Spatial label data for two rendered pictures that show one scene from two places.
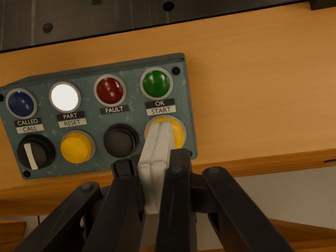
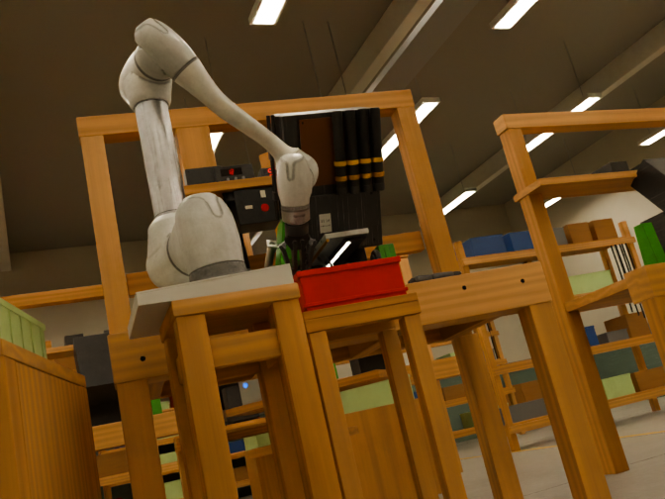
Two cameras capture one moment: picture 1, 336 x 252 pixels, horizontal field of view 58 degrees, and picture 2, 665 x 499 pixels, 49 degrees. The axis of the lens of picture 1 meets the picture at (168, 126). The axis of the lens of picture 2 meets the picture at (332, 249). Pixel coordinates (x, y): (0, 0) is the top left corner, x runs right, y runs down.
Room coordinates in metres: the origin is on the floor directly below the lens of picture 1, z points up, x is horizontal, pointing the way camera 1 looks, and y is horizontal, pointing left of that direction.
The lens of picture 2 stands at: (-1.85, 1.36, 0.44)
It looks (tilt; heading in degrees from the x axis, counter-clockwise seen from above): 15 degrees up; 322
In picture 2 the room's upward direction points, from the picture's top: 13 degrees counter-clockwise
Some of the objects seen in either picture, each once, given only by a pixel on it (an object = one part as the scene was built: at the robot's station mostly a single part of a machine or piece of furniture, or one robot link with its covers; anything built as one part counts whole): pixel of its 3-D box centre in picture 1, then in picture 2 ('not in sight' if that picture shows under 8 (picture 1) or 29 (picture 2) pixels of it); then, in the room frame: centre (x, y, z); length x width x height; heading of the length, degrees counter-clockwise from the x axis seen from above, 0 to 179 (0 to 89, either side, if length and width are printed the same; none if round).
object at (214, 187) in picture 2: not in sight; (273, 190); (0.57, -0.33, 1.52); 0.90 x 0.25 x 0.04; 70
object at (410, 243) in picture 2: not in sight; (283, 262); (0.67, -0.37, 1.23); 1.30 x 0.05 x 0.09; 70
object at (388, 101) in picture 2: not in sight; (254, 116); (0.60, -0.34, 1.89); 1.50 x 0.09 x 0.09; 70
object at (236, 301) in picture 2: not in sight; (227, 314); (-0.17, 0.42, 0.83); 0.32 x 0.32 x 0.04; 73
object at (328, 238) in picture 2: not in sight; (333, 251); (0.20, -0.28, 1.11); 0.39 x 0.16 x 0.03; 160
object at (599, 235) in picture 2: not in sight; (560, 327); (3.21, -5.57, 1.14); 2.45 x 0.55 x 2.28; 76
